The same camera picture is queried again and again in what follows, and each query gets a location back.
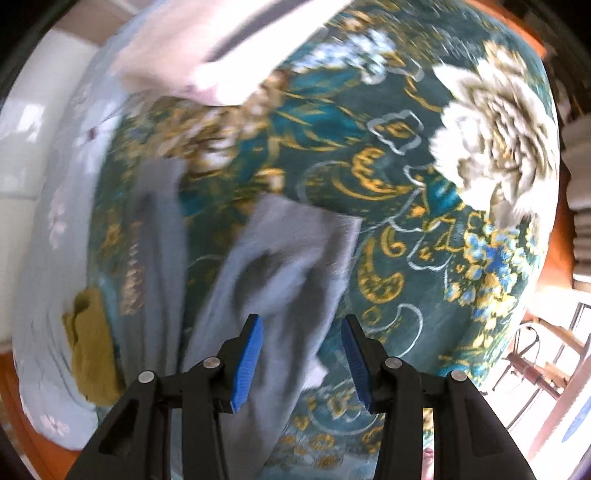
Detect green floral blanket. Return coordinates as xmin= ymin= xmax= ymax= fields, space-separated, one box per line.
xmin=90 ymin=0 xmax=561 ymax=480

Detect wooden chair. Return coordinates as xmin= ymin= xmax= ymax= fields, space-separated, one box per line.
xmin=489 ymin=300 xmax=591 ymax=430

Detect olive green cloth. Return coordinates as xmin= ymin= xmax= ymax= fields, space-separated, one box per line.
xmin=62 ymin=287 xmax=126 ymax=408

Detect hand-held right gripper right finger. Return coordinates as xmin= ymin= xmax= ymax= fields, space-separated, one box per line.
xmin=341 ymin=314 xmax=538 ymax=480

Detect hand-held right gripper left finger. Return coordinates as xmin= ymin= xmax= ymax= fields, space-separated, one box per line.
xmin=65 ymin=314 xmax=265 ymax=480

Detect light blue floral bedsheet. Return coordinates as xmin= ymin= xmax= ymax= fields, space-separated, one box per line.
xmin=11 ymin=0 xmax=185 ymax=450

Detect pink white striped cloth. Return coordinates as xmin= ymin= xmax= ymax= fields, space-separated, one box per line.
xmin=111 ymin=0 xmax=354 ymax=107

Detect grey pants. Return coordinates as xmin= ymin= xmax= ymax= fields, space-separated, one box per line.
xmin=117 ymin=159 xmax=363 ymax=480

